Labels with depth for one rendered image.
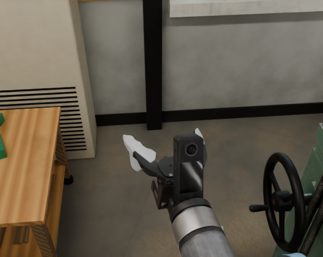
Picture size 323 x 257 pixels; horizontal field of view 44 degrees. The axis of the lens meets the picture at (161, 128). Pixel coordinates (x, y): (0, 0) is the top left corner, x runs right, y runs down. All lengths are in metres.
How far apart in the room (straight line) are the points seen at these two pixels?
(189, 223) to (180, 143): 0.12
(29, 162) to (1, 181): 0.13
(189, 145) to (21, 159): 1.22
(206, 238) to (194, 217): 0.04
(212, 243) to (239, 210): 1.61
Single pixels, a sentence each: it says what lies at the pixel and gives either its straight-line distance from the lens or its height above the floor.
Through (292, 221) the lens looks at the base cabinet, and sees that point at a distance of 1.69.
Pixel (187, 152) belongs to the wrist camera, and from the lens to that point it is 0.64.
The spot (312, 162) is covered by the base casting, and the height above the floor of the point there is 0.76.
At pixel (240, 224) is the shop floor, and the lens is 2.16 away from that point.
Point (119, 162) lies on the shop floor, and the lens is 2.40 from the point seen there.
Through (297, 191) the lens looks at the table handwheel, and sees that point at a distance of 1.12.
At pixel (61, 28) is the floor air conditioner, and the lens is 1.91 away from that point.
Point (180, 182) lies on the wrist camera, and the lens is 0.66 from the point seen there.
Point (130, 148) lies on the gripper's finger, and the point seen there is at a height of 1.25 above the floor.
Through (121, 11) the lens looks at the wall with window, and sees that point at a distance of 2.19.
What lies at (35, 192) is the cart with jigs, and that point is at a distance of 1.65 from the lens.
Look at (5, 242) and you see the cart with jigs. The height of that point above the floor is 0.18.
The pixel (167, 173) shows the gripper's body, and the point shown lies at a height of 1.25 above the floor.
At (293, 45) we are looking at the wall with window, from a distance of 2.50.
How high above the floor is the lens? 1.77
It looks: 43 degrees down
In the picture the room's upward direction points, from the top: straight up
